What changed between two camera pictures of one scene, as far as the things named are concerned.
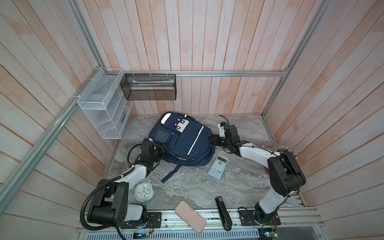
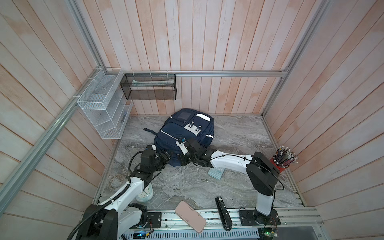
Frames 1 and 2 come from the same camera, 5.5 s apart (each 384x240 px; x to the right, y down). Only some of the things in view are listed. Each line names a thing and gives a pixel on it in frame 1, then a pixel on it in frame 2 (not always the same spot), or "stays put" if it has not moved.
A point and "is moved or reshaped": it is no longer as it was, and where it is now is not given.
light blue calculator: (218, 166) stays put
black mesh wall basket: (149, 86) stays put
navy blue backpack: (189, 142) is moved or reshaped
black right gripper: (215, 139) to (183, 162)
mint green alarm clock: (143, 191) stays put
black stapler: (226, 218) stays put
